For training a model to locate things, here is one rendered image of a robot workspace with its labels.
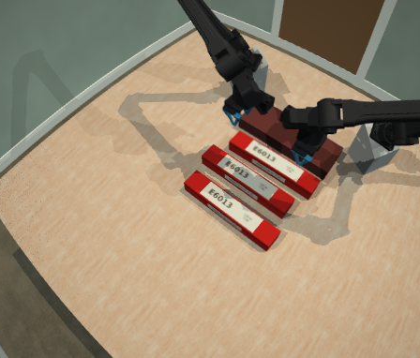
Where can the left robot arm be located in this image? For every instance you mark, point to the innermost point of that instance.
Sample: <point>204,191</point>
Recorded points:
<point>388,115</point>

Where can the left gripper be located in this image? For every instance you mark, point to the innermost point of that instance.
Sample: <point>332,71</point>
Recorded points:
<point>306,151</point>

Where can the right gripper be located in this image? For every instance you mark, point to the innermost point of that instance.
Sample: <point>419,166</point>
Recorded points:
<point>230,101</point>

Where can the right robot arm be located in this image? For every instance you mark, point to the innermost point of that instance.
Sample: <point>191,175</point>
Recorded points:
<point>234,57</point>

